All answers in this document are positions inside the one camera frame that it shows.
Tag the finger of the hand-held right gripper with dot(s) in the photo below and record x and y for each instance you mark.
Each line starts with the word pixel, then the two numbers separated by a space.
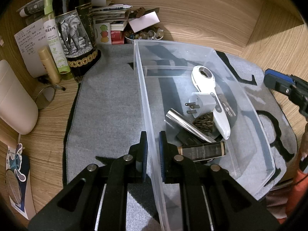
pixel 276 74

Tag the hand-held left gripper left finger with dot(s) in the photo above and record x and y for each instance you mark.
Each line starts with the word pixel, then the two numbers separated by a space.
pixel 144 158

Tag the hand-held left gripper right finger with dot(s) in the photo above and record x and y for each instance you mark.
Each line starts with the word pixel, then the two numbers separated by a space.
pixel 161 158

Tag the dark cylinder with gold cap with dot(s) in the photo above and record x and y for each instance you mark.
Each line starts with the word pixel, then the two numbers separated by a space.
pixel 202 150

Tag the silver metal tube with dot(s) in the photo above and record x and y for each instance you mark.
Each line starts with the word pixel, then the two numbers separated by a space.
pixel 185 122

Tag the dark brown textured cone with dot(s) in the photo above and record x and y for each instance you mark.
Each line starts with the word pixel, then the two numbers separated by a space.
pixel 204 122

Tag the silver travel adapter plug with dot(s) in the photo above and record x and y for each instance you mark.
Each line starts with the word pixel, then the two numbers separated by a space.
pixel 202 103

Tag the clear plastic storage bin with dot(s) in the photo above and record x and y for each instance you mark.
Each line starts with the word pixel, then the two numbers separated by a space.
pixel 240 149

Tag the person's right forearm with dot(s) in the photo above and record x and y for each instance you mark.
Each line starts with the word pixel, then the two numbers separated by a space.
pixel 305 139

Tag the grey patterned mat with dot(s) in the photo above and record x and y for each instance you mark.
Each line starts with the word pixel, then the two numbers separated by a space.
pixel 108 113

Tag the white handheld massager device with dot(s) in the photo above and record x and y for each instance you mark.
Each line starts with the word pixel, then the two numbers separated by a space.
pixel 221 122

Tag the orange cloth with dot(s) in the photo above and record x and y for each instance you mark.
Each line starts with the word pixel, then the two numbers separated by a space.
pixel 300 192

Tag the black pen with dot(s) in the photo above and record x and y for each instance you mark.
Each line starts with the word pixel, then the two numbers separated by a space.
pixel 56 86

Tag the small round mirror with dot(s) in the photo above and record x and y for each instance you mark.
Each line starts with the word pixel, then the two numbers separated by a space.
pixel 43 98

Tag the white bowl of beads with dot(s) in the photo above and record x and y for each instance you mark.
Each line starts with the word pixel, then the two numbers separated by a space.
pixel 142 35

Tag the red box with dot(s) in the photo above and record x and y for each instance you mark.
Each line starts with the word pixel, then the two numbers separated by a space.
pixel 118 36

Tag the blue cartoon sticker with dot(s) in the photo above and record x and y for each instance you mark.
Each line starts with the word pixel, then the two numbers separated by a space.
pixel 16 158

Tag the fruit print card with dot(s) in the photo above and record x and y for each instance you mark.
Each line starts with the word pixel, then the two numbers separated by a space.
pixel 103 32

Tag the round mesh disc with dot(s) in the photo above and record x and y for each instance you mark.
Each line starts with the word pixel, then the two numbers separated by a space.
pixel 13 187

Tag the yellow tube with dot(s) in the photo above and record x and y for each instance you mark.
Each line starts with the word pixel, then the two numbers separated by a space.
pixel 48 62

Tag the white card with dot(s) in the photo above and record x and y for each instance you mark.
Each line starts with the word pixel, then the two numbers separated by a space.
pixel 144 21

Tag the dark wine bottle elephant label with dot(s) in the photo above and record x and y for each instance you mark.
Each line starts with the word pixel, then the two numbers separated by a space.
pixel 74 36

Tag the green spray bottle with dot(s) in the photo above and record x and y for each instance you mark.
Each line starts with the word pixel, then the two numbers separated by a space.
pixel 54 45

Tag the stack of books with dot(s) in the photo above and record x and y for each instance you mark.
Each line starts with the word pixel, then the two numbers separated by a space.
pixel 113 16

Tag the handwritten white paper note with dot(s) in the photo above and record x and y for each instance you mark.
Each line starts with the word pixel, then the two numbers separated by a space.
pixel 26 43

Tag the rolled printed paper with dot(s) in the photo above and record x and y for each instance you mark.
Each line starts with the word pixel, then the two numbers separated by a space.
pixel 31 8

